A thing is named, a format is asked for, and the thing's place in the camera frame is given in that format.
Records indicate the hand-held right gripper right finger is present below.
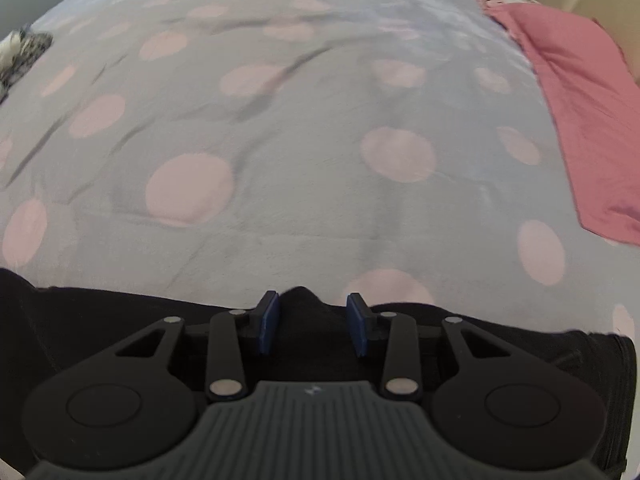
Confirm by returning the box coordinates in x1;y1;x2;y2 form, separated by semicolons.
346;292;506;402

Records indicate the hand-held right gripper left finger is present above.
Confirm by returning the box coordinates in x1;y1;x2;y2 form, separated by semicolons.
115;290;281;403

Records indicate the black hoodie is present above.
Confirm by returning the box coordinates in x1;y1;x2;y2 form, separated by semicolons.
0;267;638;480

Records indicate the grey patterned garment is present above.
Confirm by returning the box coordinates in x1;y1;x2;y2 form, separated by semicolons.
0;27;53;103

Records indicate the white fluffy garment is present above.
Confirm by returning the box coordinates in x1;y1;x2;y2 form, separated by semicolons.
0;30;23;63

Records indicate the beige padded headboard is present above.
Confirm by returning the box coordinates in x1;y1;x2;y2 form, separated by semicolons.
520;0;640;81

